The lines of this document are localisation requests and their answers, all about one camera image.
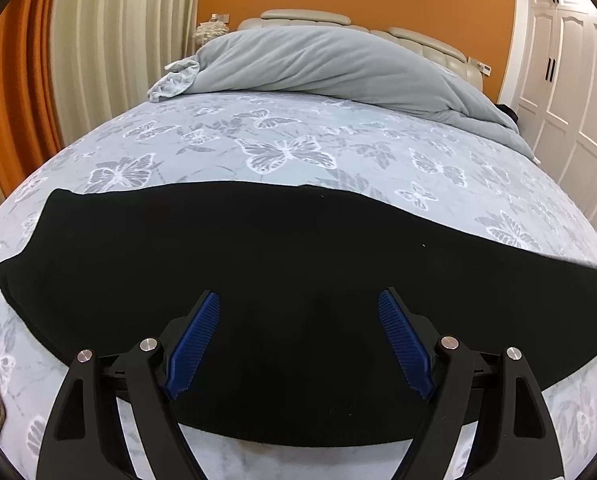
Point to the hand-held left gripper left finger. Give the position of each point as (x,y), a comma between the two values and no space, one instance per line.
(197,340)

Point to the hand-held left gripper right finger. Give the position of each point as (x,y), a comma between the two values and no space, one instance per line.
(402,335)

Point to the black pants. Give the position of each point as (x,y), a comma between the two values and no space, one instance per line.
(278,250)

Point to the butterfly print bed sheet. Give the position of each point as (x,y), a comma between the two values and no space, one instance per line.
(278,150)

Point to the dark cloth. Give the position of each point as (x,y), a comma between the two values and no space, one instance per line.
(507,111)

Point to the grey duvet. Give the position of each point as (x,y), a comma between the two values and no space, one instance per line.
(328,65)

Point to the white wardrobe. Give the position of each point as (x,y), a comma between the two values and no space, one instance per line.
(568,85)

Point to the cream curtain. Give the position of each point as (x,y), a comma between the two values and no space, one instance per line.
(123,35)

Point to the orange curtain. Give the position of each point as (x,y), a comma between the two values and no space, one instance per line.
(13,85)

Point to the beige padded headboard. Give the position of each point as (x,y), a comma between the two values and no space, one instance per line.
(303,16)

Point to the wall switch panel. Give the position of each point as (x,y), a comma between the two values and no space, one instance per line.
(220,17)
(482,66)

